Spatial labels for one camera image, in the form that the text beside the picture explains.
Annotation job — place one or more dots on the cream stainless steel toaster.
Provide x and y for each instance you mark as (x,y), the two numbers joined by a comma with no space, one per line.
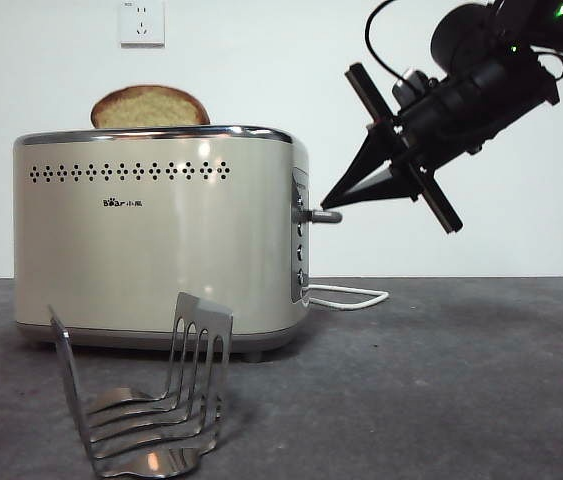
(111,250)

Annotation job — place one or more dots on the white wall socket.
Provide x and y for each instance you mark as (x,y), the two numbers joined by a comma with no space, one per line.
(142,25)

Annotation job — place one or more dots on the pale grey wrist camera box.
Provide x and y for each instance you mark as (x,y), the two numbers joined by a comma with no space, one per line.
(411,85)

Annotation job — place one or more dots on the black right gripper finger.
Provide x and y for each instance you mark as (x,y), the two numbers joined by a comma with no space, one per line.
(363,162)
(381,187)

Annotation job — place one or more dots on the bread slice with brown crust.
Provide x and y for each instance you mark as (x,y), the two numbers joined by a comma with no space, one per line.
(146,107)

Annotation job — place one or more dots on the grey toaster lever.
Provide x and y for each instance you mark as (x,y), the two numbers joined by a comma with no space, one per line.
(325,216)

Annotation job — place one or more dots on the shiny metal toast rack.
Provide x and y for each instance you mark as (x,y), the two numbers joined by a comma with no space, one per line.
(111,430)

